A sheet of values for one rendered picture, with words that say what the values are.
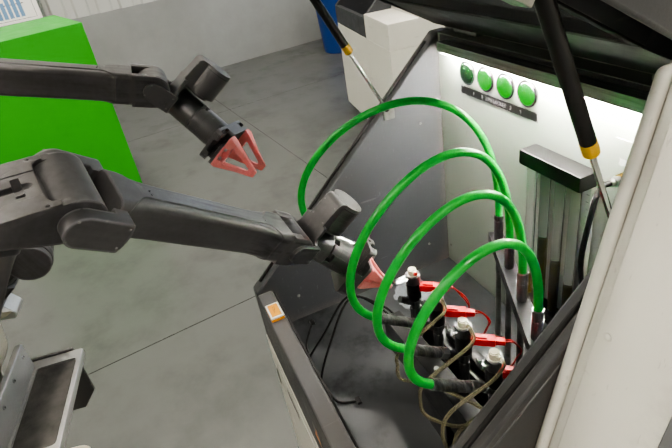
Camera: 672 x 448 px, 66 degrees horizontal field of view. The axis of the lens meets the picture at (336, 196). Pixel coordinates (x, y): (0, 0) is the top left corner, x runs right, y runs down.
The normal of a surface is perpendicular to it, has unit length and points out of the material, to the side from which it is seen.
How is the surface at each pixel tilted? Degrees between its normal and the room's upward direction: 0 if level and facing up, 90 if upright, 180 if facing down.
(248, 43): 90
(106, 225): 114
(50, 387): 0
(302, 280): 90
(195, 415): 0
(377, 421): 0
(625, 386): 76
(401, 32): 90
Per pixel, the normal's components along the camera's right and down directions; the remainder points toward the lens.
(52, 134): 0.61, 0.31
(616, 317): -0.92, 0.10
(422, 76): 0.40, 0.40
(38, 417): -0.15, -0.86
